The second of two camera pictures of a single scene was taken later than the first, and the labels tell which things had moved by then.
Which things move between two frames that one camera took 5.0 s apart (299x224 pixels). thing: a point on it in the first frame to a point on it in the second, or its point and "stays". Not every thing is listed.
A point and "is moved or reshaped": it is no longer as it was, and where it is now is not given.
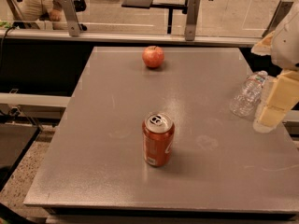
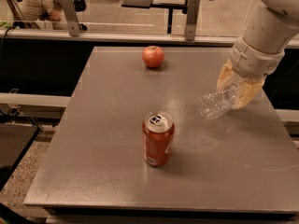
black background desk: (138, 0) stays
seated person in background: (42, 3) stays
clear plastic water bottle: (246, 101) is moved or reshaped
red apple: (153, 56) stays
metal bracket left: (71, 14) stays
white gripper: (287, 49) to (252, 61)
